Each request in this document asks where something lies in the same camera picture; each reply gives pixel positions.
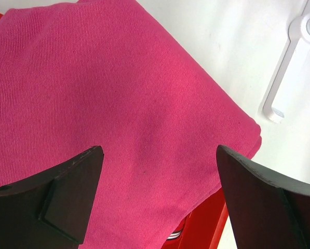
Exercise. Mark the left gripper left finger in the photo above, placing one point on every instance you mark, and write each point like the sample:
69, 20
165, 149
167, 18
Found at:
51, 209

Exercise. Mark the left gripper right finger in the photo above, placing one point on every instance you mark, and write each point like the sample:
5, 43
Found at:
267, 209

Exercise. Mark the red plastic tray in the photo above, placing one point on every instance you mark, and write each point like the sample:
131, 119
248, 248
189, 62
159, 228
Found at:
200, 227

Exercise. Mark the red trousers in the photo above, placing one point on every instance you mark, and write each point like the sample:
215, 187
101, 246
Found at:
174, 240

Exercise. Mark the pink trousers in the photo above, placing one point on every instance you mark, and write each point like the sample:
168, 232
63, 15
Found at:
106, 73

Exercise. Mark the white metal clothes rack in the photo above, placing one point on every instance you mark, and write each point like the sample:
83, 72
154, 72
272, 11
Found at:
284, 82

